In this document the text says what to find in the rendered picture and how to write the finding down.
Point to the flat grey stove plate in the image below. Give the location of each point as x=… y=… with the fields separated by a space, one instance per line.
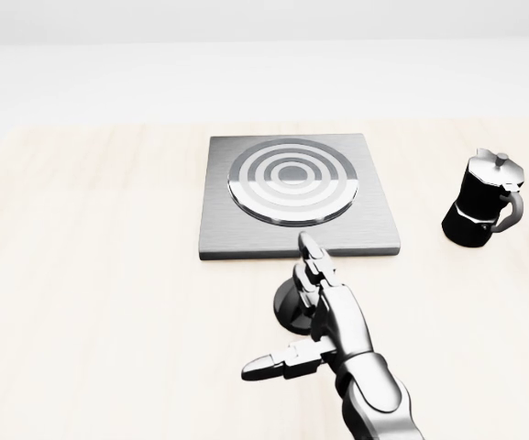
x=298 y=197

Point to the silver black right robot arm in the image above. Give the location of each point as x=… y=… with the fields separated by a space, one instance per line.
x=376 y=399

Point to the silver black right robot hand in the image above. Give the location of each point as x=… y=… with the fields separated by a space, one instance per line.
x=342 y=316

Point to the round black stove knob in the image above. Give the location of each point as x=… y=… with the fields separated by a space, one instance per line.
x=289 y=307

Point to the black silver moka pot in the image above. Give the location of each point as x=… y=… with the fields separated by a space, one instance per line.
x=479 y=201

